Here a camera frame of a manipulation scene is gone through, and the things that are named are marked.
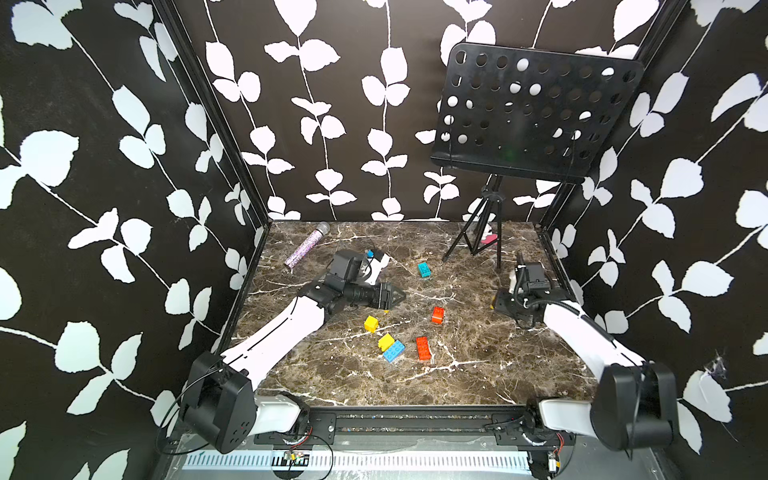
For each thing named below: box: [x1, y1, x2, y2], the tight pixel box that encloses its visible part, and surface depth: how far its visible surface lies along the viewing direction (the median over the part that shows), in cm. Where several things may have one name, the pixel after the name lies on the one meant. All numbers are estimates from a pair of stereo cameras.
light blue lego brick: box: [383, 340, 406, 363], surface depth 88 cm
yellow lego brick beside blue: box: [378, 333, 395, 352], surface depth 90 cm
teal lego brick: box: [418, 262, 432, 278], surface depth 106 cm
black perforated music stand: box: [430, 42, 644, 269], surface depth 65 cm
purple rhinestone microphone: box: [284, 221, 331, 269], surface depth 113 cm
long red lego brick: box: [416, 336, 431, 361], surface depth 89 cm
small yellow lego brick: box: [364, 315, 379, 333], surface depth 92 cm
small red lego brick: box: [432, 306, 445, 324], surface depth 97 cm
